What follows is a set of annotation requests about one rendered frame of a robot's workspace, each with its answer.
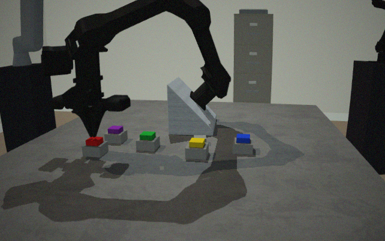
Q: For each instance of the green button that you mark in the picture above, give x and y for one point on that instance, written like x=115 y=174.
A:
x=148 y=141

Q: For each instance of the blue button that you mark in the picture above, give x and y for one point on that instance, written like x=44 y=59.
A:
x=243 y=144

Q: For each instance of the yellow button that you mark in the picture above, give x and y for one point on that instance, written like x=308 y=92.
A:
x=197 y=148

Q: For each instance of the purple button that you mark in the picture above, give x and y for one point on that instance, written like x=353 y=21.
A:
x=116 y=134

